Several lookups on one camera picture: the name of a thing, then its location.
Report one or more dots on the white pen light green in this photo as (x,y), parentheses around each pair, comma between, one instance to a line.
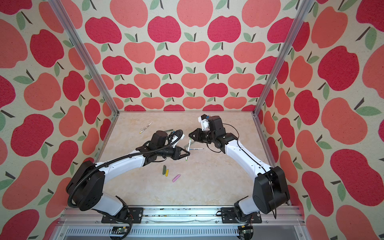
(188,148)

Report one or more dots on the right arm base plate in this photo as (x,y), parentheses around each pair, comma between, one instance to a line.
(236,216)

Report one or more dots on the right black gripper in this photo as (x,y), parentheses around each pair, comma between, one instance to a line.
(197,132)

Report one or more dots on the right aluminium corner post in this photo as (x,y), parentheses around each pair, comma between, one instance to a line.
(301,15)

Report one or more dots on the pink pen cap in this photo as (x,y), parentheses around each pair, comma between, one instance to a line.
(176,178)

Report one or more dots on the aluminium front rail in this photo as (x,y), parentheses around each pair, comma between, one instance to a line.
(182,223)

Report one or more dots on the dark green pen cap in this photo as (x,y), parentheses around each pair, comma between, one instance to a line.
(164,169)

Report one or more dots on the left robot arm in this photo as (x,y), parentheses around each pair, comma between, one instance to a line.
(86,187)

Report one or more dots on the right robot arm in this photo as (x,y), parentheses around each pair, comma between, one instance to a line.
(270,186)

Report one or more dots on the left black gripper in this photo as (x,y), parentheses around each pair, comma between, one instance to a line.
(177,153)

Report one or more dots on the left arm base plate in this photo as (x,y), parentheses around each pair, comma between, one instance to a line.
(123,215)

